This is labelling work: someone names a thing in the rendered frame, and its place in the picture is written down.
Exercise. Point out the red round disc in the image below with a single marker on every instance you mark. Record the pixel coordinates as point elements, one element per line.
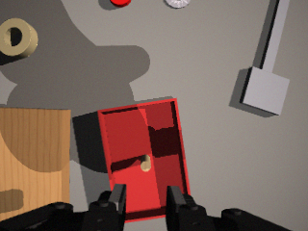
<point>120,3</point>

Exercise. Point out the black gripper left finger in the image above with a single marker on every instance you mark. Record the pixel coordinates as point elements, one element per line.
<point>103,215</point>

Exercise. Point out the red rectangular tray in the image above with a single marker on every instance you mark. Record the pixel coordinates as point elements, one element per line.
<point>151,128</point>

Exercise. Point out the grey metal washer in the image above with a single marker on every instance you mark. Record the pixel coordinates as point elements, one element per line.
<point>178,4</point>

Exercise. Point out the cream ring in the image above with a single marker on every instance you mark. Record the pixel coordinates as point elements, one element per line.
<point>29,41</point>

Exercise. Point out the light brown wooden board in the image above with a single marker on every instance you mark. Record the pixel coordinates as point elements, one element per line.
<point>34,159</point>

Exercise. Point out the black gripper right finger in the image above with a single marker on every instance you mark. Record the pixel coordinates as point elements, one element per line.
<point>233,219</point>

